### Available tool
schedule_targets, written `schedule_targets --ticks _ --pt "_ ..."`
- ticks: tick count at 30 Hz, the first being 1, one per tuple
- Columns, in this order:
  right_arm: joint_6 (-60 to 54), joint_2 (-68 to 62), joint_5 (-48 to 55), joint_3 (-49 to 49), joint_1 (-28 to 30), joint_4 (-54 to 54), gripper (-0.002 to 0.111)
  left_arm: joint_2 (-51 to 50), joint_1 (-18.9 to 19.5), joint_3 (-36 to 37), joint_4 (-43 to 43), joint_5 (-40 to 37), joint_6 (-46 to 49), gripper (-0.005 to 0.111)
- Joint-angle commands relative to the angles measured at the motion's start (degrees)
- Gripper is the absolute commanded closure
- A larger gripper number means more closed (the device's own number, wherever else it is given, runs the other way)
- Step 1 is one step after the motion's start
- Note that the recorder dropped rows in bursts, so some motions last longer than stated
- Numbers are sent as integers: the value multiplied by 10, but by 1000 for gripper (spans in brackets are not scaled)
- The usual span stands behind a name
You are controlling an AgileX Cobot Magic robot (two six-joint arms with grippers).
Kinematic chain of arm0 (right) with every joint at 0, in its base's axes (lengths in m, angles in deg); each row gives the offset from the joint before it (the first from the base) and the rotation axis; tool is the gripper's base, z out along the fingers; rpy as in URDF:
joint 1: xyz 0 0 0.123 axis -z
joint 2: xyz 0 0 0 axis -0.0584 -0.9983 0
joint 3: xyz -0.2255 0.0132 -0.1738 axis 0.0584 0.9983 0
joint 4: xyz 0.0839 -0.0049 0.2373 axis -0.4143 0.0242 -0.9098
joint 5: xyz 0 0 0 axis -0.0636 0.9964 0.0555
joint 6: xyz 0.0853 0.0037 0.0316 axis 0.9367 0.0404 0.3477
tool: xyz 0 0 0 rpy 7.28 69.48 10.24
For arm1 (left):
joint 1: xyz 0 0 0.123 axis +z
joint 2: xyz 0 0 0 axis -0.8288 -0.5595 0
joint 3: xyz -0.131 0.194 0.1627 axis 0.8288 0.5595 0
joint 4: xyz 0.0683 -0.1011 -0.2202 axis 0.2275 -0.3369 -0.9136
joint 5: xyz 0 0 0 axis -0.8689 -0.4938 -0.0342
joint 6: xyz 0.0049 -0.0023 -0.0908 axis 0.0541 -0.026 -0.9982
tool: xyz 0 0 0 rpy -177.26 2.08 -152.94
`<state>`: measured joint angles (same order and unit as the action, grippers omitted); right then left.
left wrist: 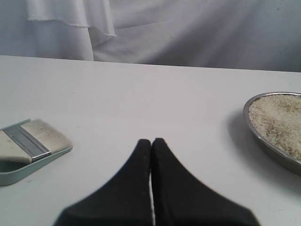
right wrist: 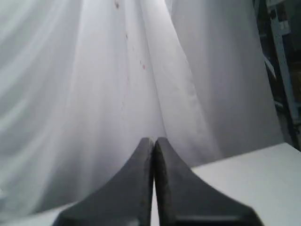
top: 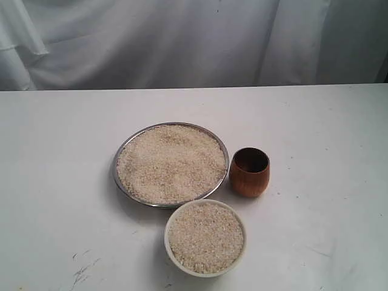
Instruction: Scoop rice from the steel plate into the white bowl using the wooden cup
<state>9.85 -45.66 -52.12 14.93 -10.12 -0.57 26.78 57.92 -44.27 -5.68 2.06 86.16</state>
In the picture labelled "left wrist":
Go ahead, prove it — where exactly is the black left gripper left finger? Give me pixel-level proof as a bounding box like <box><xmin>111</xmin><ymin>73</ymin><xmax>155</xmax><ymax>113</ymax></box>
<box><xmin>55</xmin><ymin>139</ymin><xmax>152</xmax><ymax>226</ymax></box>

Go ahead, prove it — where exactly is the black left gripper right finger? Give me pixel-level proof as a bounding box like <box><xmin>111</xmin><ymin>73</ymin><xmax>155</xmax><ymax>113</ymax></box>
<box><xmin>151</xmin><ymin>138</ymin><xmax>260</xmax><ymax>226</ymax></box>

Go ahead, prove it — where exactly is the steel plate of rice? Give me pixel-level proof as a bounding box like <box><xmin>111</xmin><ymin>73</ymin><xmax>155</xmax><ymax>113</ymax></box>
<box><xmin>243</xmin><ymin>92</ymin><xmax>301</xmax><ymax>175</ymax></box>

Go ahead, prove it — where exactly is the flat white bristle brush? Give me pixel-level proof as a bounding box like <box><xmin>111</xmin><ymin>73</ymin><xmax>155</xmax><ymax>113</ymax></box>
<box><xmin>0</xmin><ymin>119</ymin><xmax>73</xmax><ymax>164</ymax></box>

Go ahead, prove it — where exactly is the pale green plastic tray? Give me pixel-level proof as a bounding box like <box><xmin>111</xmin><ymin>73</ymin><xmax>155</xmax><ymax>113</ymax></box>
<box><xmin>0</xmin><ymin>119</ymin><xmax>73</xmax><ymax>186</ymax></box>

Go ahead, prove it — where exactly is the white backdrop cloth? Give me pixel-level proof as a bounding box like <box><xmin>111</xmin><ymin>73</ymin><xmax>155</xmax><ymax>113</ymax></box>
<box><xmin>0</xmin><ymin>0</ymin><xmax>301</xmax><ymax>72</ymax></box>

